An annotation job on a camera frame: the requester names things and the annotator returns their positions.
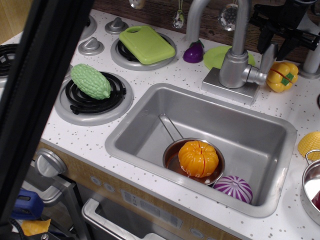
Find silver oven door handle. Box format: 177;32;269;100
24;154;77;208

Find steel pot at right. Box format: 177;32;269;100
300;149;320;225

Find silver stove knob back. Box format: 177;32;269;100
104;17;129;35

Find black foreground post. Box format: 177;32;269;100
0;0;93;227

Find green toy bitter gourd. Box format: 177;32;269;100
70;63;111;100

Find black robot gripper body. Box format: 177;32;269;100
249;0;320;51

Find small steel saucepan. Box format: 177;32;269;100
158;113;226;186

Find green toy plate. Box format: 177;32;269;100
203;45;256;70

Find silver stove knob middle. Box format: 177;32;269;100
78;37;105;56

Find green toy cutting board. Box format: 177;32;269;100
119;25;176;65

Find purple toy eggplant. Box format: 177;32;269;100
183;40;204;64

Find back left stove burner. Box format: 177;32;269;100
79;15;97;41

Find silver oven dial knob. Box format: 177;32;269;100
34;148;68;178

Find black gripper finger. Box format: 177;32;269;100
276;37;300;61
257;23;274;54

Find silver dishwasher door handle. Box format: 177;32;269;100
81;198;172;240

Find silver faucet lever handle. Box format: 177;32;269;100
246;41;278;85

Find silver toy faucet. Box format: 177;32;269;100
201;0;261;105

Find orange toy pumpkin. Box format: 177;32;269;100
178;140;219;178

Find silver stove knob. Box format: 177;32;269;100
78;37;105;56
104;17;129;35

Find yellow toy corn piece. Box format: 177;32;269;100
297;131;320;157

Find middle stove burner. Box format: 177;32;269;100
110;38;176;72

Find yellow toy bell pepper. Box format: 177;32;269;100
266;61;299;93

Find silver post at right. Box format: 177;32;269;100
299;44;320;80

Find yellow cloth piece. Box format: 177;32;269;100
21;219;51;237

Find front stove burner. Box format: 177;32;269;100
54;72;134;127

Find hanging silver spoon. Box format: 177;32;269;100
128;0;146;10

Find purple striped toy onion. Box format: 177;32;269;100
213;175;253;204

